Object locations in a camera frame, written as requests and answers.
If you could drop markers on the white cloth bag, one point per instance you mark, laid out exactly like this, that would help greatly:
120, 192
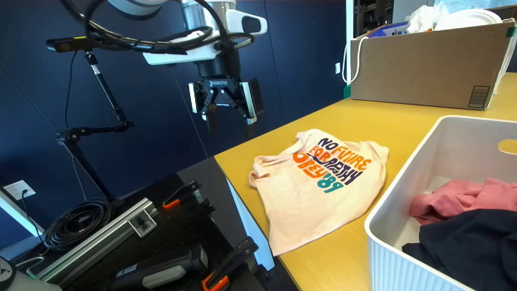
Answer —
462, 17

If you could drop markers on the black orange bar clamp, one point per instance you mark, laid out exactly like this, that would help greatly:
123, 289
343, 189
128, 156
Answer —
183, 194
231, 263

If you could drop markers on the black stereo camera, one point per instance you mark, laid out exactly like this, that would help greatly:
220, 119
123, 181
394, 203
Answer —
70, 43

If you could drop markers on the white wall outlet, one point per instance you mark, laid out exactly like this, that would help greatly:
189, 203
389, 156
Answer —
18, 189

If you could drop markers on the brown cardboard box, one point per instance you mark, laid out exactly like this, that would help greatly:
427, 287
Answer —
430, 64

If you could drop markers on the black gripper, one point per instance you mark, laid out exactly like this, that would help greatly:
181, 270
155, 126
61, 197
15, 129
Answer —
218, 69

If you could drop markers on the blue flat item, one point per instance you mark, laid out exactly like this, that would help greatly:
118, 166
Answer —
393, 29

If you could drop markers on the pink cloth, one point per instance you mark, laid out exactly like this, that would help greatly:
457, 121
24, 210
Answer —
452, 198

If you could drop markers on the black articulated camera stand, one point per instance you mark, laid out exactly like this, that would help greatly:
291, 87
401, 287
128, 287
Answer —
115, 127

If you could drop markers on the aluminium extrusion rail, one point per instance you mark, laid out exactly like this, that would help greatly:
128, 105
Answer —
97, 244

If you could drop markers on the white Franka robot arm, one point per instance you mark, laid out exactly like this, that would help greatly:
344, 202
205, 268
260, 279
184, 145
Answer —
178, 53

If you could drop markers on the cream printed t-shirt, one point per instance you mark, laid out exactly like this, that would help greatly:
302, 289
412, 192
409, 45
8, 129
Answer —
312, 203

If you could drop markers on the dark navy cloth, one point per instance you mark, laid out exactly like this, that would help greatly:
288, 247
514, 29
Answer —
473, 247

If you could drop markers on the white plastic bin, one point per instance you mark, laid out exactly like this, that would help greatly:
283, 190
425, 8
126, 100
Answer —
397, 258

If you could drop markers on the silver metal frame bar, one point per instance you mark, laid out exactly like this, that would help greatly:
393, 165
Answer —
21, 215

